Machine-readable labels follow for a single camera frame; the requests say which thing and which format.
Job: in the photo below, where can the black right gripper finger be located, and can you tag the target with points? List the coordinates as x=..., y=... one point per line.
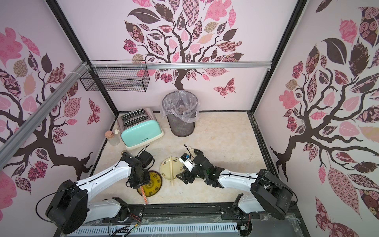
x=180, y=175
x=183, y=180

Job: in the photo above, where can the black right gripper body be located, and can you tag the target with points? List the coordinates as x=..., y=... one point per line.
x=189, y=172

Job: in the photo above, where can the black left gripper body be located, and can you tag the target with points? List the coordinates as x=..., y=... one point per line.
x=142, y=178

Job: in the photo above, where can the red chopsticks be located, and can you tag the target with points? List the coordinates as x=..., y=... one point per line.
x=144, y=195

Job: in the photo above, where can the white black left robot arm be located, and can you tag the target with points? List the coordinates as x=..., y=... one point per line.
x=71, y=205

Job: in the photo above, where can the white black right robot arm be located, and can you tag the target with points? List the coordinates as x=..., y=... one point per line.
x=267, y=193

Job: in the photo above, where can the cream plate middle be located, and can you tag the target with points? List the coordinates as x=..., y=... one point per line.
x=165, y=168

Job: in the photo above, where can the cream plate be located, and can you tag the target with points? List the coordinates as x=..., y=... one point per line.
x=195, y=152
x=165, y=168

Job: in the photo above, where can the yellow black patterned plate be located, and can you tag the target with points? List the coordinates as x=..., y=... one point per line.
x=154, y=184

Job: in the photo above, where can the cream plate right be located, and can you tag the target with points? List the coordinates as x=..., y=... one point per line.
x=195, y=152

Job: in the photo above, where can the black small cylinder jar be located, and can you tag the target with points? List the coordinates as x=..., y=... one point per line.
x=123, y=152

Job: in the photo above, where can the mint green toaster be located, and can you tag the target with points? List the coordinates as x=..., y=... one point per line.
x=138, y=128

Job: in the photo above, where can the black mesh trash bin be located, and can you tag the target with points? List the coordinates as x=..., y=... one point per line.
x=180, y=128

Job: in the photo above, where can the clear plastic bin liner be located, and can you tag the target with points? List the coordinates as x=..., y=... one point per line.
x=182, y=105

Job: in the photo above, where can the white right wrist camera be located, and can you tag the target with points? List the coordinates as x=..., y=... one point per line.
x=185, y=159

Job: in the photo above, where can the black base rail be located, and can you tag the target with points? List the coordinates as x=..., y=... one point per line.
x=256, y=224

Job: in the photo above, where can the white slotted cable duct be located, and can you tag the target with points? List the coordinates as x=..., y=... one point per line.
x=156, y=230

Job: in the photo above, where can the black wire wall basket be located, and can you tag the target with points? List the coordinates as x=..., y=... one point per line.
x=117, y=75

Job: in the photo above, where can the aluminium frame bar rear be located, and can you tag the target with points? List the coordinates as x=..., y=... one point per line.
x=163, y=66

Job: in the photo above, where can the aluminium frame bar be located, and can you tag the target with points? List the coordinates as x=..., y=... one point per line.
x=13, y=144
x=163, y=66

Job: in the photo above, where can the aluminium frame bar left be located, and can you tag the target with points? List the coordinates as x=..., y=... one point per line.
x=13, y=144

